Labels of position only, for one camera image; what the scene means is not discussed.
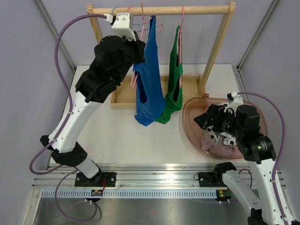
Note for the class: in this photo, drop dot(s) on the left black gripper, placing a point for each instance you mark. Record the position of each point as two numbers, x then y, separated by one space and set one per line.
139 47

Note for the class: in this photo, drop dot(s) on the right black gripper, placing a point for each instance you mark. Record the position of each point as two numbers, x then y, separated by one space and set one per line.
215 111

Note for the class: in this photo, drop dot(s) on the black white striped tank top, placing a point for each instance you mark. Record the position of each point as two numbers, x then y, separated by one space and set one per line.
215 113

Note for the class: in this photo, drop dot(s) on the pink hanger of striped top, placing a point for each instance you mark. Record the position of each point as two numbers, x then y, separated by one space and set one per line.
133 79

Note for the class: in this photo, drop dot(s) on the blue tank top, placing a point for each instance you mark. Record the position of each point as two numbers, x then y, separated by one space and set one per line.
150 102

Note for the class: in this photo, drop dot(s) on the mauve pink tank top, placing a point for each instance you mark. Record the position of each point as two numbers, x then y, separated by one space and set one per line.
217 145

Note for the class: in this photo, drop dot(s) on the pink hanger of blue top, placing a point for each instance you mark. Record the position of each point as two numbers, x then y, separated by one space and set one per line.
144 22

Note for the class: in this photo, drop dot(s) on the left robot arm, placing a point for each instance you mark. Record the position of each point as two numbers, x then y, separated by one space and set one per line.
114 56

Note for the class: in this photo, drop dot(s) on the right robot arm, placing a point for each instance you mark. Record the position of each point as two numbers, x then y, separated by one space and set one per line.
269 207

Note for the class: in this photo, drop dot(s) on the green tank top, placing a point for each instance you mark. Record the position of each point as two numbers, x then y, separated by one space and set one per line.
174 96

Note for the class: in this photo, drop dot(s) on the pink hanger of green top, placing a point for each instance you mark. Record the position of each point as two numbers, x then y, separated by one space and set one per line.
181 47

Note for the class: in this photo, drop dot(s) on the translucent pink plastic basin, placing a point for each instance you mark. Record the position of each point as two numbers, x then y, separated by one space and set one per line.
192 131

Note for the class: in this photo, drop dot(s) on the wooden clothes rack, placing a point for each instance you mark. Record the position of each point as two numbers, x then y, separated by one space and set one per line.
193 85

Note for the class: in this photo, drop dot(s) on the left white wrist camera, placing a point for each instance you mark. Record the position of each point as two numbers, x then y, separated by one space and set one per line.
122 25

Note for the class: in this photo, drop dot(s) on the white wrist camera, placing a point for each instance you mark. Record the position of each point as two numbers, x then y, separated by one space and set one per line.
122 25
235 101

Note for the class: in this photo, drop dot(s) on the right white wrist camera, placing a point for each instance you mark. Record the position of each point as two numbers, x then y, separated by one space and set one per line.
235 101

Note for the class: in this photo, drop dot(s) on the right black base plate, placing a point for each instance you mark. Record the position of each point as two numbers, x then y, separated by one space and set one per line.
207 180

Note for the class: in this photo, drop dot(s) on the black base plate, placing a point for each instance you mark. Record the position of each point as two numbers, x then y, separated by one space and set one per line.
103 179
207 180

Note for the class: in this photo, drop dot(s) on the left aluminium frame post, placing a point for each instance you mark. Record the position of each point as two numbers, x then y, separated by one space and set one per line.
54 32

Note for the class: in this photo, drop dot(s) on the aluminium frame post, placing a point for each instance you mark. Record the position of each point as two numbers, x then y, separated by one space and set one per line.
264 22
54 32

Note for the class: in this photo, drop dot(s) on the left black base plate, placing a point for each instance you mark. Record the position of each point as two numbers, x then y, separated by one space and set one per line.
103 179

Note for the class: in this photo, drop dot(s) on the right aluminium frame post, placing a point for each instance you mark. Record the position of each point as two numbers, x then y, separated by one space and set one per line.
264 22

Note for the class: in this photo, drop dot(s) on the white slotted cable duct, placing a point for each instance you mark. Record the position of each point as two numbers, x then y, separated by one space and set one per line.
131 194

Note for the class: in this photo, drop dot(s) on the aluminium mounting rail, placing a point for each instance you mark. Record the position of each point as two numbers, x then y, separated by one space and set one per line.
134 176

